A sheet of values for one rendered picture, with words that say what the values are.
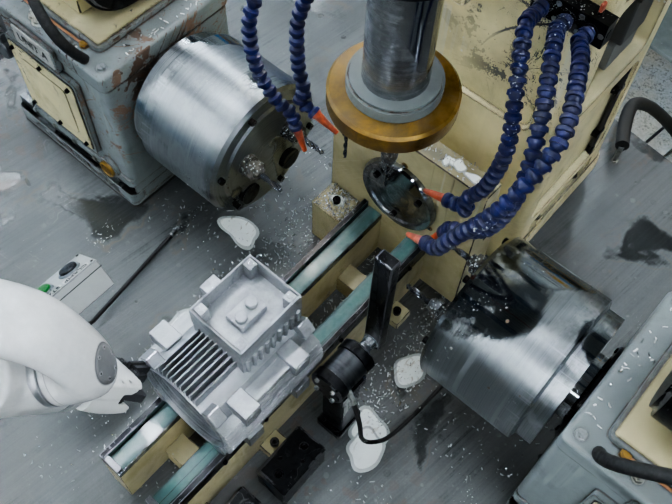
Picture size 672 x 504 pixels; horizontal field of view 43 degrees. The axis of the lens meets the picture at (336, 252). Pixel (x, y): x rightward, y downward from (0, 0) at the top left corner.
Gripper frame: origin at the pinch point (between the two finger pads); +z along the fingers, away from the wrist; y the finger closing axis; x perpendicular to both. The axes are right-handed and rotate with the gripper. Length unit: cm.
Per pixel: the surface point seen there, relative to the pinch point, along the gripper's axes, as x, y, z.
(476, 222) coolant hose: 44, 27, -4
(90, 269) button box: 5.7, -17.2, 4.0
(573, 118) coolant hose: 59, 30, -8
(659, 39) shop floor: 139, -3, 206
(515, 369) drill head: 31, 39, 13
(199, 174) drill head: 25.2, -18.1, 16.5
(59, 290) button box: 1.3, -17.6, 1.0
